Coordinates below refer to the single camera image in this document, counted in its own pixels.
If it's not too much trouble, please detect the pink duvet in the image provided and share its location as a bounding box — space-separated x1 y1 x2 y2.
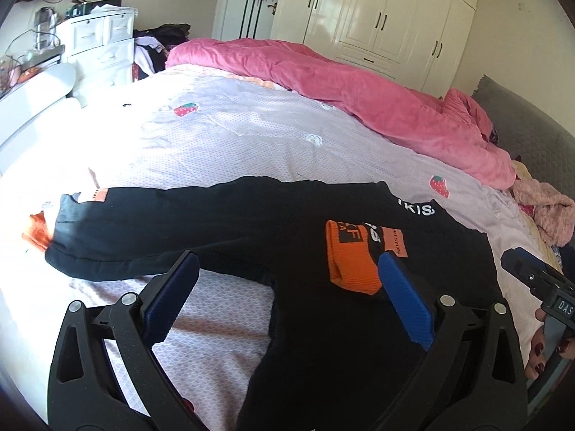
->
166 38 516 190

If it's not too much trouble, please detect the white drawer cabinet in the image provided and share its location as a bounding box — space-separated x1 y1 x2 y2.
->
56 5 137 106

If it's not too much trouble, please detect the black sweatshirt with orange cuffs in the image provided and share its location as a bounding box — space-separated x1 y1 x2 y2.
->
45 177 502 430

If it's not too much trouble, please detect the white wardrobe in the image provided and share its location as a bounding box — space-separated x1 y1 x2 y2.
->
271 0 478 97

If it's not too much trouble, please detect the lilac strawberry bed sheet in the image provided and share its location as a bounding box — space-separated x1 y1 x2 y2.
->
1 65 553 430

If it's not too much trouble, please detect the dark clothes pile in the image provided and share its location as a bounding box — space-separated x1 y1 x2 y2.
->
133 23 191 81

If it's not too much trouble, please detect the right hand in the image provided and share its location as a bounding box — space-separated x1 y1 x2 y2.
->
524 307 575 381

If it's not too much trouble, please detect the white door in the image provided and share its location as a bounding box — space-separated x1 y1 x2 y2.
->
211 0 278 41

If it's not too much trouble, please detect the pink fluffy garment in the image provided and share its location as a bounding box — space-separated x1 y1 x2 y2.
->
511 179 574 247

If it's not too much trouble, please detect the grey headboard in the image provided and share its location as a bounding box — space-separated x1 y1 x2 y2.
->
473 75 575 198

